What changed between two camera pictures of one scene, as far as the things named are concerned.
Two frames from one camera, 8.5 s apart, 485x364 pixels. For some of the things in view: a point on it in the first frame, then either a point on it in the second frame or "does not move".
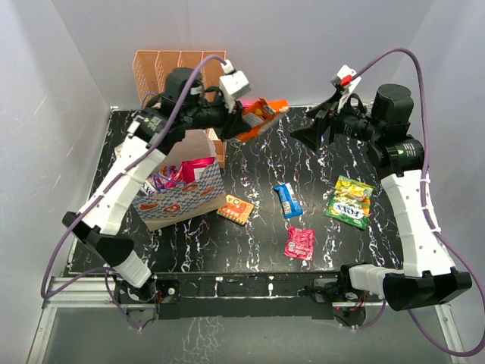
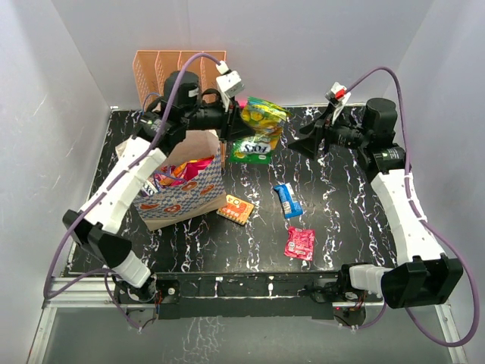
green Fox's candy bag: [350, 202] to [267, 120]
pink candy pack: [300, 243] does not move
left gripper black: [234, 123] does not move
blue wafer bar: [290, 208] does not move
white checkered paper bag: [204, 193] does not move
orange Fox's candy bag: [255, 114] to [179, 169]
